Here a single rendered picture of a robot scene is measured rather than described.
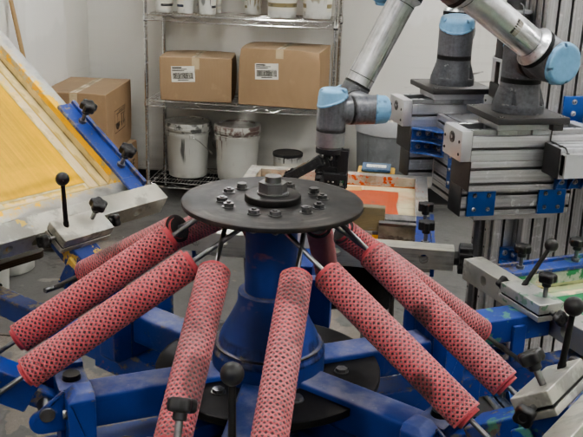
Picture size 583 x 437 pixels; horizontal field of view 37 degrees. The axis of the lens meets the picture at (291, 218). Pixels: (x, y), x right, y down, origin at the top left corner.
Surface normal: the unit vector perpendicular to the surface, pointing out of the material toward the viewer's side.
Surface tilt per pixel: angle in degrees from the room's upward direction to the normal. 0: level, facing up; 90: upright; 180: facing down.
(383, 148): 93
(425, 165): 90
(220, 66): 89
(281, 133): 90
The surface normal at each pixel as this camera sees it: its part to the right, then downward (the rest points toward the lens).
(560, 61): 0.43, 0.36
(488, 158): 0.22, 0.30
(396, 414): 0.04, -0.95
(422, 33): -0.14, 0.30
